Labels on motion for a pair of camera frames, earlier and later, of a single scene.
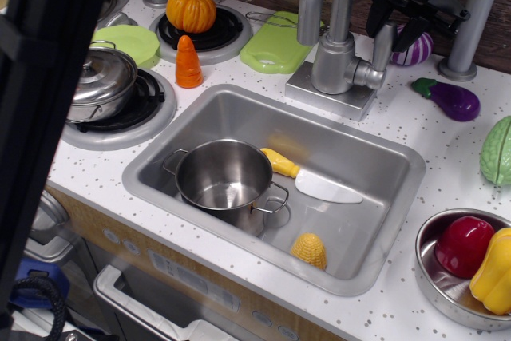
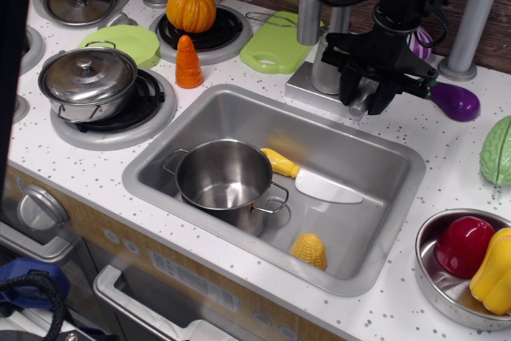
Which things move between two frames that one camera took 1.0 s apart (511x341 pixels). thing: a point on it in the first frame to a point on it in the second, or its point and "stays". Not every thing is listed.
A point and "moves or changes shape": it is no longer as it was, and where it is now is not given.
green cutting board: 275,47 stays
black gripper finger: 409,34 to 386,91
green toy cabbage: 495,152 stays
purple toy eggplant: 451,101 stays
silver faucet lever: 374,76 moves or changes shape
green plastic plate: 137,42 stays
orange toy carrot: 188,70 stays
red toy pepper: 461,245 stays
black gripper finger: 380,11 to 348,81
